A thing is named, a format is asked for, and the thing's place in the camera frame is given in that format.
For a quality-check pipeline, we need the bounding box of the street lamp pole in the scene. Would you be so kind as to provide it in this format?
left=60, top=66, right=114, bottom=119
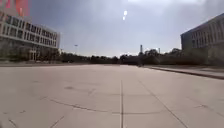
left=73, top=43, right=79, bottom=56

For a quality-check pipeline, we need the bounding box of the raised stone kerb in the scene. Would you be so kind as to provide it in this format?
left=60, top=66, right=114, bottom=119
left=143, top=65, right=224, bottom=81

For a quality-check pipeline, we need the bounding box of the red flag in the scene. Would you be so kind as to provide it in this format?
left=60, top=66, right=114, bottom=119
left=3, top=0, right=31, bottom=17

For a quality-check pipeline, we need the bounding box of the row of trees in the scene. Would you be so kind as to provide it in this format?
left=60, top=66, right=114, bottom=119
left=59, top=47, right=224, bottom=66

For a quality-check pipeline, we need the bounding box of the dark grey building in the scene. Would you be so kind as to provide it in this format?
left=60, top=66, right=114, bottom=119
left=180, top=12, right=224, bottom=52

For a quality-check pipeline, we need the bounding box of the grey stone slab plaza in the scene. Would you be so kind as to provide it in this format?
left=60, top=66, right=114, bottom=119
left=0, top=63, right=224, bottom=128

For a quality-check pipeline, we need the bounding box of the white building with grid windows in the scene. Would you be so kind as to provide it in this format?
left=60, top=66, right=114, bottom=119
left=0, top=11, right=62, bottom=62

